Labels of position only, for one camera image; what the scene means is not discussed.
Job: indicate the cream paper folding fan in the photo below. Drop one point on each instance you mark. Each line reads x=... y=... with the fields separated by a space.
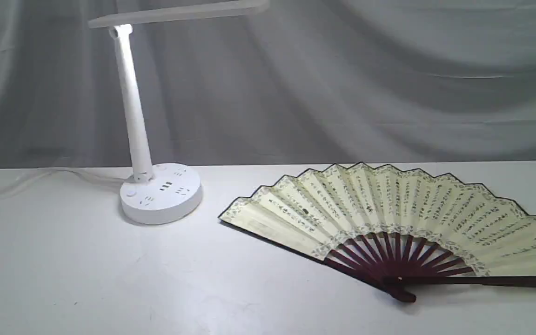
x=393 y=228

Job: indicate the white desk lamp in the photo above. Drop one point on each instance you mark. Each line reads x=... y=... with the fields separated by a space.
x=164 y=193

